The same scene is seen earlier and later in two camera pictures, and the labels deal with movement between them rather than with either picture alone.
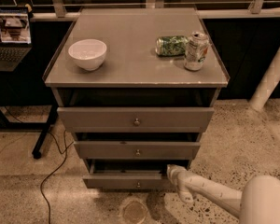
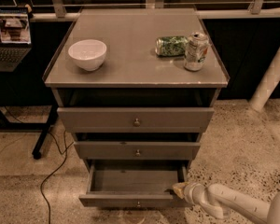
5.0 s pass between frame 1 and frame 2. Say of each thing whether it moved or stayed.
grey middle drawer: stayed
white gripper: moved
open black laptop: stayed
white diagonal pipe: stayed
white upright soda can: stayed
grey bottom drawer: moved
